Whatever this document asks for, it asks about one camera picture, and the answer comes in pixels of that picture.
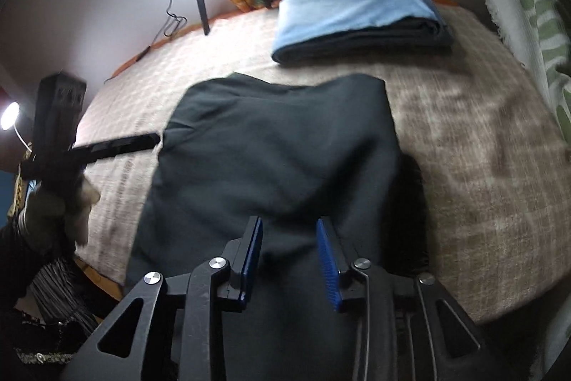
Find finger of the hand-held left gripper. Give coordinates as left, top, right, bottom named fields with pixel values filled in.
left=70, top=132, right=161, bottom=166

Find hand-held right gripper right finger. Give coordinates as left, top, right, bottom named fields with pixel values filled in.
left=315, top=218, right=506, bottom=381

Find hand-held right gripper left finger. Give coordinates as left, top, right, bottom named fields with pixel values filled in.
left=60, top=216, right=264, bottom=381

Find dark grey pants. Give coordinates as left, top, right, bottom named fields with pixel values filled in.
left=125, top=72, right=430, bottom=381

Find person's left hand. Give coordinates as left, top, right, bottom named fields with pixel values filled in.
left=21, top=172, right=101, bottom=253

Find small white gooseneck lamp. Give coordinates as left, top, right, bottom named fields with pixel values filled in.
left=0, top=101, right=35, bottom=155

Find grey striped garment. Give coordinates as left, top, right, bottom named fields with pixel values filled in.
left=27, top=258, right=104, bottom=339

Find beige checked bed cover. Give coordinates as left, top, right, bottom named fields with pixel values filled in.
left=71, top=0, right=571, bottom=326

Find blue folded blanket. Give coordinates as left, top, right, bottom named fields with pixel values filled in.
left=271, top=0, right=456, bottom=66

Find green and white patterned cloth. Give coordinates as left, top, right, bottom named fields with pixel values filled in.
left=473, top=0, right=571, bottom=141

